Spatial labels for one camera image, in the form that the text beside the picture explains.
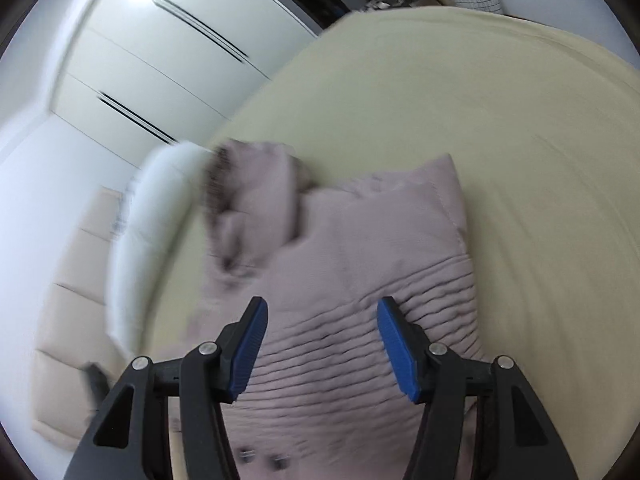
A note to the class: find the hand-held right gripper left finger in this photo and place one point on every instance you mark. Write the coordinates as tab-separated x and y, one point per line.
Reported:
250	345

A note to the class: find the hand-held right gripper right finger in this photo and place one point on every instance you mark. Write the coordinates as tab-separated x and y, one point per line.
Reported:
396	347

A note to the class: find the mauve pleated pillowcase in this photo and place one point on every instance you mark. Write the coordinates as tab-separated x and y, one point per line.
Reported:
345	265

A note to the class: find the white pillow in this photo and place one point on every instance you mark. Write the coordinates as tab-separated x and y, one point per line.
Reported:
145	240

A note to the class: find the beige padded headboard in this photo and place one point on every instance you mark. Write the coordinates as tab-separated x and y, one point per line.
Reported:
70	320

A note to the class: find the cream bed sheet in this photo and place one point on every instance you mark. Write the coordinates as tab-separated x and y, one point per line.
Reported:
475	125

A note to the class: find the white wardrobe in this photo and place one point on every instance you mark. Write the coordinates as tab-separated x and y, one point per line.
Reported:
165	55

